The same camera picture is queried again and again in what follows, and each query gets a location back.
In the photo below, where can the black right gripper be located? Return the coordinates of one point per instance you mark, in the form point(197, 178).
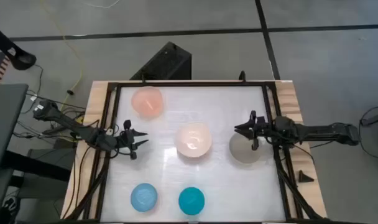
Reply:
point(263, 129)

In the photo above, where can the black metal table frame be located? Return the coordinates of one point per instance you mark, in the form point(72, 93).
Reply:
point(192, 84)

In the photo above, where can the black clamp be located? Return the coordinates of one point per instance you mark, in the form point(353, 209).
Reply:
point(242, 76)

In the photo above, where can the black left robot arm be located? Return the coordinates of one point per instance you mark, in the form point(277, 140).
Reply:
point(71, 126)

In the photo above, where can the light blue bowl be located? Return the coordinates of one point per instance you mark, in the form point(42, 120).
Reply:
point(144, 197)

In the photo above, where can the black stand pole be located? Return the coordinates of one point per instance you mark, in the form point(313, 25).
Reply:
point(11, 51)

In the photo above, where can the black plug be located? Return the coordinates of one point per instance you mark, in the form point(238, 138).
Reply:
point(70, 92)

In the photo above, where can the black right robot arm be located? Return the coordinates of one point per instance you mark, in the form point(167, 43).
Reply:
point(316, 130)

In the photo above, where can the black triangular bracket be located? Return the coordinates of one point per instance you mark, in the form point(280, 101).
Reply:
point(304, 177)

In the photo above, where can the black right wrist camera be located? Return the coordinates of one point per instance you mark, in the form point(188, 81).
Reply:
point(253, 115)

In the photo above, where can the black box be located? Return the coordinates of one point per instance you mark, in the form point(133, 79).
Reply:
point(165, 63)

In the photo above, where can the grey bowl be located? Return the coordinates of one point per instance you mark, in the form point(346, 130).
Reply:
point(243, 151)

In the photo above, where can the salmon pink bowl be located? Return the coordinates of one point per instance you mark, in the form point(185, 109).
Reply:
point(147, 102)

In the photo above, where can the large pale pink bowl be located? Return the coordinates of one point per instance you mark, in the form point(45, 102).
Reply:
point(193, 140)

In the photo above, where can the teal bowl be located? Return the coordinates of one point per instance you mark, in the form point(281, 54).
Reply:
point(191, 201)

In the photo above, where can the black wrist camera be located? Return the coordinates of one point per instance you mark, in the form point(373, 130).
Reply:
point(127, 124)
point(253, 115)

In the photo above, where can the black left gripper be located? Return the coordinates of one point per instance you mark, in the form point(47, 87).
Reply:
point(128, 141)

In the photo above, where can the dark grey desk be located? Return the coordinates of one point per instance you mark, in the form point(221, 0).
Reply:
point(5, 124)

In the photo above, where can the orange striped panel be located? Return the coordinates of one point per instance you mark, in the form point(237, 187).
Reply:
point(1, 71)

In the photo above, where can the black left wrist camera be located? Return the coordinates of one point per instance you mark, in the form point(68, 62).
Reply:
point(127, 124)

